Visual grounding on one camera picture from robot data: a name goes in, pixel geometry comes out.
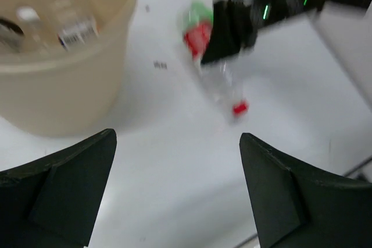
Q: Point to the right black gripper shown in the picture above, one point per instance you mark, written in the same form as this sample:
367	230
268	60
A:
235	23

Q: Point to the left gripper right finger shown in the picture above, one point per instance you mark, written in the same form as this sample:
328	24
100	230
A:
296	204

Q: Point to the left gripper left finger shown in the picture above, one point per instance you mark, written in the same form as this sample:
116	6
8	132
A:
54	201

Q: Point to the red label bottle red cap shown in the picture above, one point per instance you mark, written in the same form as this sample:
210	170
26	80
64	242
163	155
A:
218	77

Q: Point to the green plastic bottle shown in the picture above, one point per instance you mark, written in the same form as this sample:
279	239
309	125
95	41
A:
195	13

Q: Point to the beige round bin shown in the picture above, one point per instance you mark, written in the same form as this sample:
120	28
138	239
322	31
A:
60	92

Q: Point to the clear crushed bottle white cap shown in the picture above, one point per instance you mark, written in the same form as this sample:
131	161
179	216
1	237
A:
30	18

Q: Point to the blue label water bottle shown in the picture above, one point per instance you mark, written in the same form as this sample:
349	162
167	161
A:
73	21

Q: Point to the black label clear bottle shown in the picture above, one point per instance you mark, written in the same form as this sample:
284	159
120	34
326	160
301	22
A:
12	37

